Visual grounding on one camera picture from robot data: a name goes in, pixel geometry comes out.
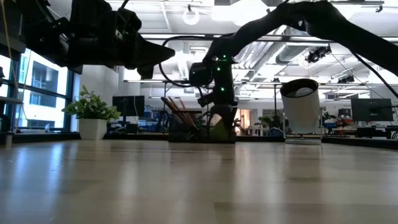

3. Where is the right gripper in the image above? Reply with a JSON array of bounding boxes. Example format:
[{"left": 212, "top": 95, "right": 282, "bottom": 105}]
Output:
[{"left": 198, "top": 55, "right": 239, "bottom": 141}]

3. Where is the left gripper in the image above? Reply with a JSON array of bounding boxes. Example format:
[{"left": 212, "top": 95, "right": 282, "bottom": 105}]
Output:
[{"left": 66, "top": 0, "right": 175, "bottom": 80}]

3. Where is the green sticky note pad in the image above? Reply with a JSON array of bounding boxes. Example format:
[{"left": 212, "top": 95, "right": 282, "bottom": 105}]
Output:
[{"left": 210, "top": 119, "right": 231, "bottom": 141}]

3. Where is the orange pencil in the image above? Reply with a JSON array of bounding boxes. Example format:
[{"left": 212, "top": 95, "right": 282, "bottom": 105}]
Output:
[
  {"left": 170, "top": 95, "right": 195, "bottom": 130},
  {"left": 160, "top": 96, "right": 189, "bottom": 131}
]

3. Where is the black mesh desk organizer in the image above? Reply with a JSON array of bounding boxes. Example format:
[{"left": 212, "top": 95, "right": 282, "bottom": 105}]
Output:
[{"left": 169, "top": 110, "right": 238, "bottom": 144}]

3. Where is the black mesh pencil holder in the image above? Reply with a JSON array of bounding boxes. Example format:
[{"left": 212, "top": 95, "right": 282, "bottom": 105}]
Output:
[{"left": 163, "top": 80, "right": 210, "bottom": 134}]

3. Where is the black monitor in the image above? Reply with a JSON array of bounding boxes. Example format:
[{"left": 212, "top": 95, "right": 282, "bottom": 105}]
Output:
[
  {"left": 350, "top": 98, "right": 394, "bottom": 123},
  {"left": 112, "top": 95, "right": 146, "bottom": 118}
]

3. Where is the white cup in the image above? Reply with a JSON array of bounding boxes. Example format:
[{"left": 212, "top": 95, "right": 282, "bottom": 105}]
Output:
[{"left": 279, "top": 78, "right": 323, "bottom": 146}]

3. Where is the green plant in white pot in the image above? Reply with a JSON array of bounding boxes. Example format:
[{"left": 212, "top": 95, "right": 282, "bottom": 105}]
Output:
[{"left": 62, "top": 86, "right": 122, "bottom": 141}]

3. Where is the overhead light bar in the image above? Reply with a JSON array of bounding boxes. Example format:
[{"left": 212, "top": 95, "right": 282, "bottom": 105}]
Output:
[{"left": 139, "top": 32, "right": 398, "bottom": 44}]

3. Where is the black ceiling spotlight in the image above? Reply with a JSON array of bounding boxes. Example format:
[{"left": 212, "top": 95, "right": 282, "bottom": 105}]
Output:
[
  {"left": 337, "top": 74, "right": 355, "bottom": 84},
  {"left": 305, "top": 45, "right": 332, "bottom": 64}
]

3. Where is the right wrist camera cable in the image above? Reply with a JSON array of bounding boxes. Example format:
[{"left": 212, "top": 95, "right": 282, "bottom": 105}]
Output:
[{"left": 157, "top": 33, "right": 233, "bottom": 88}]

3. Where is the white ceiling ring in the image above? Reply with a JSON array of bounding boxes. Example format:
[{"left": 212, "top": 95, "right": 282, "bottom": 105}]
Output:
[{"left": 182, "top": 8, "right": 200, "bottom": 26}]

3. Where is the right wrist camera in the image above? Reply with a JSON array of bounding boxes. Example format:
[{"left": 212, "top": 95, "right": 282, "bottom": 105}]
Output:
[{"left": 188, "top": 61, "right": 215, "bottom": 88}]

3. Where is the black aluminium table frame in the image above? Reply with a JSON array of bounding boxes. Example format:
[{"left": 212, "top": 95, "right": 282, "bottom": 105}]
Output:
[{"left": 0, "top": 130, "right": 398, "bottom": 150}]

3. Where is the silver ventilation duct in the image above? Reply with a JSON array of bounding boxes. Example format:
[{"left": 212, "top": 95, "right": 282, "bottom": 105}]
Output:
[{"left": 275, "top": 26, "right": 343, "bottom": 65}]

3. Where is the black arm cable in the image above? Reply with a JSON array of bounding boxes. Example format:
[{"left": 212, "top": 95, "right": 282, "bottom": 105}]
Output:
[{"left": 351, "top": 51, "right": 398, "bottom": 99}]

